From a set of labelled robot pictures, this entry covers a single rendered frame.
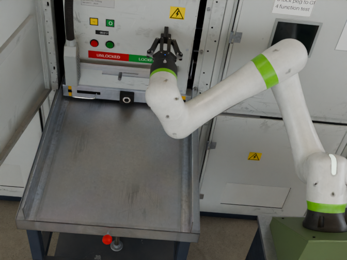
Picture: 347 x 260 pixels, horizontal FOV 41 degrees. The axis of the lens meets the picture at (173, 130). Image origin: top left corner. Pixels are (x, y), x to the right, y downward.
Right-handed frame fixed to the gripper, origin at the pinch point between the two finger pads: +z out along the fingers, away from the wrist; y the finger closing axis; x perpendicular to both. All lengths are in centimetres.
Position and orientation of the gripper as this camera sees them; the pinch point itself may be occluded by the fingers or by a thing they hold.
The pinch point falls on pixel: (166, 34)
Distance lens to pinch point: 177.6
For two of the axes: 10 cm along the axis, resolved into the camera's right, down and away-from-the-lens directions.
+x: 1.0, -7.0, -7.0
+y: 10.0, 0.8, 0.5
